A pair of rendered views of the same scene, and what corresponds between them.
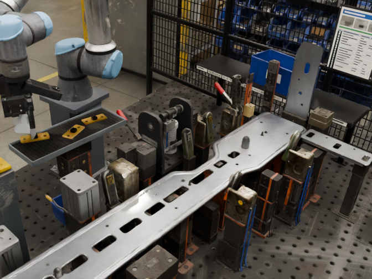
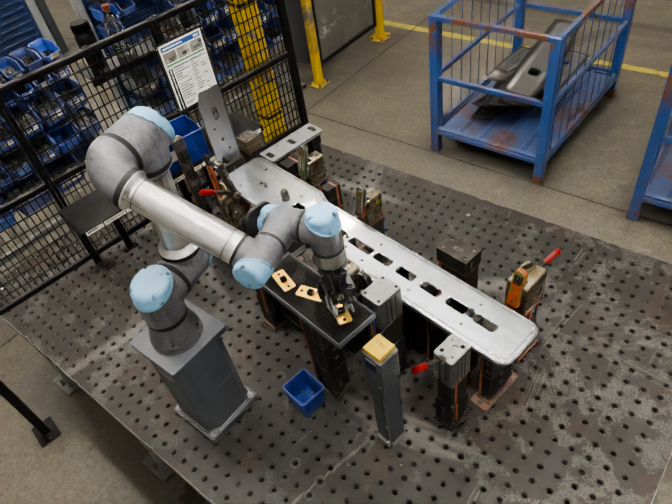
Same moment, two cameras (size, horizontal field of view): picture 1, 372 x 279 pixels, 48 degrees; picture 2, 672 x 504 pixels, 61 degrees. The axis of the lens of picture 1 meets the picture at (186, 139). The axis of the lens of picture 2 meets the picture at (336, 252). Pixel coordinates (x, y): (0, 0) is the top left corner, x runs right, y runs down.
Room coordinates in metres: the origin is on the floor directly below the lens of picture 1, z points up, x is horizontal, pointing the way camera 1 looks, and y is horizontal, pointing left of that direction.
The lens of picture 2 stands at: (0.79, 1.38, 2.35)
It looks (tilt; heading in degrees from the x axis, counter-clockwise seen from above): 44 degrees down; 285
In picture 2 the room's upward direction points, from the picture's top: 11 degrees counter-clockwise
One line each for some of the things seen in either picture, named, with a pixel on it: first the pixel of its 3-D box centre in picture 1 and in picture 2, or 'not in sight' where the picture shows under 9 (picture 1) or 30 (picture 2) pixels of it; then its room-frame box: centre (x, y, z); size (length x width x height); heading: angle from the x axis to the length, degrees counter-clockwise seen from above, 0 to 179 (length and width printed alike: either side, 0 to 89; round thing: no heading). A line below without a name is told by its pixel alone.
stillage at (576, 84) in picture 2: not in sight; (532, 59); (0.22, -2.22, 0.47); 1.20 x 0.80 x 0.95; 58
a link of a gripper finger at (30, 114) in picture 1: (29, 114); not in sight; (1.03, 0.46, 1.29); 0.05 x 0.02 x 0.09; 27
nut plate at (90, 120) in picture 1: (94, 118); (283, 279); (1.25, 0.32, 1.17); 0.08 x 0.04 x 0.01; 130
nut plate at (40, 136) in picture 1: (34, 136); (340, 310); (1.06, 0.46, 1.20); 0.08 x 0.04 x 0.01; 117
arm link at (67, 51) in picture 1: (72, 56); (158, 294); (1.55, 0.47, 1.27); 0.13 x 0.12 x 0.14; 74
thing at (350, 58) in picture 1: (356, 42); (188, 69); (1.85, -0.74, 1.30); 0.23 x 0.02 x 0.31; 51
